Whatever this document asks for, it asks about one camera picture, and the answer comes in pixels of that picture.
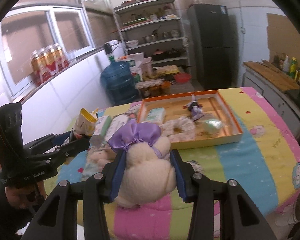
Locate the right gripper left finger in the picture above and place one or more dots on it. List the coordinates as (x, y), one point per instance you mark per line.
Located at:
(112, 177)

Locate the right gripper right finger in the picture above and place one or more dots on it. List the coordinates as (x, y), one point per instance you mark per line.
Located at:
(183, 173)

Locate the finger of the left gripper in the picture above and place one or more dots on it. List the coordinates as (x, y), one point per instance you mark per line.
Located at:
(62, 151)
(40, 139)

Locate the pink beige plush toy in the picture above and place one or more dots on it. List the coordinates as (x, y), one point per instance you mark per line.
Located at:
(99, 157)

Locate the cream plush purple bow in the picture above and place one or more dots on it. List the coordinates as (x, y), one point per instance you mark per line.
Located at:
(148, 174)

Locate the white floral neck pillow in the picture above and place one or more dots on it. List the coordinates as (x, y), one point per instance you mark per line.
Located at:
(179, 130)

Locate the yellow white snack bag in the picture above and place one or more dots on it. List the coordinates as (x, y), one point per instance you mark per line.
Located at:
(85, 123)

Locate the green item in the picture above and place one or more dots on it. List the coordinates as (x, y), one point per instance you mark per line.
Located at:
(211, 126)

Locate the person left hand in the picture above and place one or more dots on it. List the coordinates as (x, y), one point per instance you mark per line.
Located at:
(18, 197)

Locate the white green tissue box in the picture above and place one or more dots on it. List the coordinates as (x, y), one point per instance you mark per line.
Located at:
(101, 128)

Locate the floral tissue box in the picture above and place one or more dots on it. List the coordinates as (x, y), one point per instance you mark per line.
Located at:
(117, 122)

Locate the orange cardboard tray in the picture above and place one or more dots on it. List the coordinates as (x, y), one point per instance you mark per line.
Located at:
(214, 106)

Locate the red drink bottle pack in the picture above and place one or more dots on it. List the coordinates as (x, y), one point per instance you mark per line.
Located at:
(47, 62)

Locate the colourful cartoon quilt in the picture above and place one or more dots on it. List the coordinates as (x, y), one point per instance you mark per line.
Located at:
(266, 163)

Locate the blue water jug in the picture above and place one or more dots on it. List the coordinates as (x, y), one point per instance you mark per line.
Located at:
(117, 80)

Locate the red plastic basin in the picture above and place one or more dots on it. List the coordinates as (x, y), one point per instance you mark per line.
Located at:
(182, 77)

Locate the wooden counter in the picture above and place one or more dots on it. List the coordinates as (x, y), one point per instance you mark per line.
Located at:
(272, 74)

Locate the black refrigerator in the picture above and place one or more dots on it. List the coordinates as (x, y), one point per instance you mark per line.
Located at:
(213, 45)

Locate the grey metal shelf rack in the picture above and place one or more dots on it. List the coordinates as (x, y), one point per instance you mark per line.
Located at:
(153, 26)

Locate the green yellow bottle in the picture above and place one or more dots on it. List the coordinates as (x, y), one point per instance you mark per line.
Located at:
(293, 67)

